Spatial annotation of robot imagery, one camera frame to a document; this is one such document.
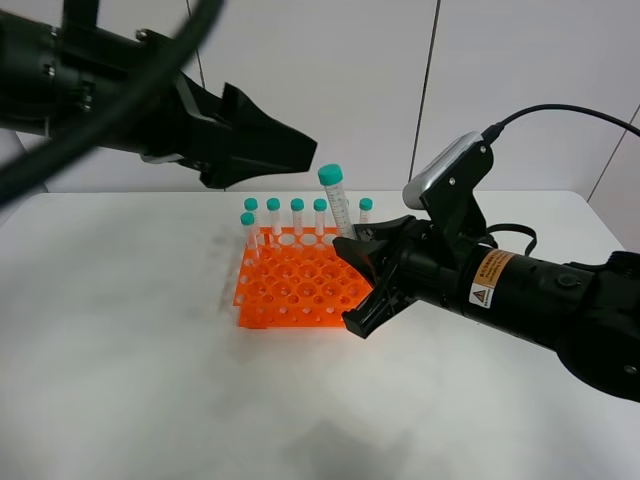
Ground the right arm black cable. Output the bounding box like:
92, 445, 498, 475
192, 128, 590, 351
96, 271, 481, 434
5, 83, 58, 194
482, 103, 640, 144

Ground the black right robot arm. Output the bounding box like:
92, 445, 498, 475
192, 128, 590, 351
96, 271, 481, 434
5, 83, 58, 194
333, 216, 639, 401

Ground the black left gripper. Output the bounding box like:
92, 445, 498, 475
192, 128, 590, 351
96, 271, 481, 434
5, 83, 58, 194
127, 29, 319, 190

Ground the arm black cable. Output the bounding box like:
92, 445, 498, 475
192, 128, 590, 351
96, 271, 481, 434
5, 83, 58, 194
482, 103, 640, 144
0, 0, 226, 211

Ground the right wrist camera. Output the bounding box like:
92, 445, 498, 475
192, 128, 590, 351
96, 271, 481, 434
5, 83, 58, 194
402, 132, 494, 235

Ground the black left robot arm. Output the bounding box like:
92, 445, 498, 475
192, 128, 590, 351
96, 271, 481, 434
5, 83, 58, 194
1, 1, 317, 189

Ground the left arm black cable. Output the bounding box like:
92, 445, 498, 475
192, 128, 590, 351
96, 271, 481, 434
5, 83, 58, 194
0, 0, 226, 211

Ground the teal-capped tube back middle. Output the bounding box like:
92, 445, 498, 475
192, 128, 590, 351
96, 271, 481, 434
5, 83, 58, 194
290, 198, 305, 236

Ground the teal-capped tube far right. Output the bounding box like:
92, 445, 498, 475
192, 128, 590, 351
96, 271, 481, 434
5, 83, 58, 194
359, 197, 374, 224

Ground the teal-capped tube front left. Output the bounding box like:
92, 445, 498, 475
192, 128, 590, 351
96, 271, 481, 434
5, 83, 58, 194
240, 211, 259, 261

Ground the teal-capped test tube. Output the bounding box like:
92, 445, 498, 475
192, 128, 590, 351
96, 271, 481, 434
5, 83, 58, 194
318, 164, 355, 240

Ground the orange test tube rack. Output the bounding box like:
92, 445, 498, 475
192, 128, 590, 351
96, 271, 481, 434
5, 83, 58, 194
233, 227, 371, 329

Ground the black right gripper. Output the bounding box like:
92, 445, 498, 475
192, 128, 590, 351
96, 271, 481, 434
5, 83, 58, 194
333, 215, 495, 339

